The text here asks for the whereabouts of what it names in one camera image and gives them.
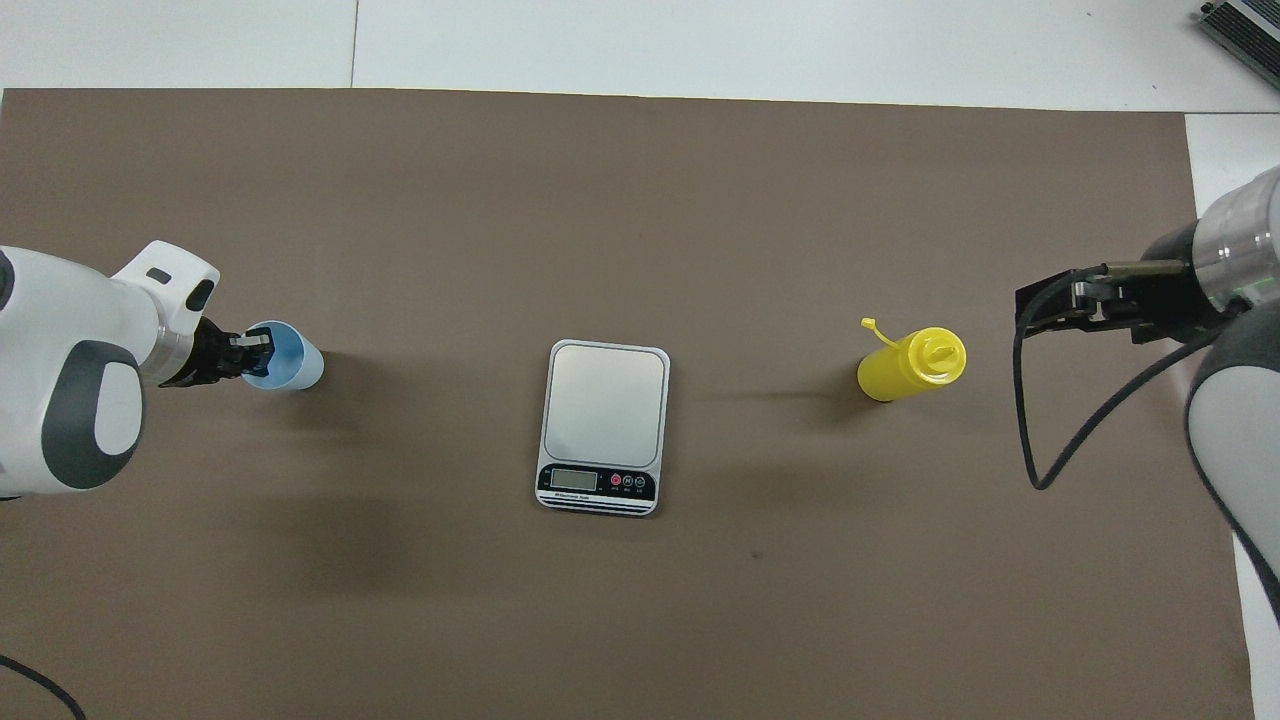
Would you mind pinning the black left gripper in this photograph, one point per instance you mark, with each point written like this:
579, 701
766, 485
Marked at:
208, 355

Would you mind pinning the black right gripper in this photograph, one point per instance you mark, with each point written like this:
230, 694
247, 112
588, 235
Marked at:
1175, 300

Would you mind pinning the light blue plastic cup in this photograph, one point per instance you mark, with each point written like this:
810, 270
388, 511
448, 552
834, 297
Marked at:
293, 360

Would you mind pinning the yellow squeeze seasoning bottle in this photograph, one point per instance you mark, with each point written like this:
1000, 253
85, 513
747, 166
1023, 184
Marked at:
905, 367

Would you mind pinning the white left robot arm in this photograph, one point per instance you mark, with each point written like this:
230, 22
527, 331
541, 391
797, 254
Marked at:
70, 390

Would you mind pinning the silver digital kitchen scale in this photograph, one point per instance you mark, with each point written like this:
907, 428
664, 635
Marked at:
604, 410

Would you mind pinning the grey metal device box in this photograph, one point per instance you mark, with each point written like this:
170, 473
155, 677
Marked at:
1248, 35

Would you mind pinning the brown table mat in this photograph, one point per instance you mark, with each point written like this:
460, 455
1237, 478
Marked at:
640, 220

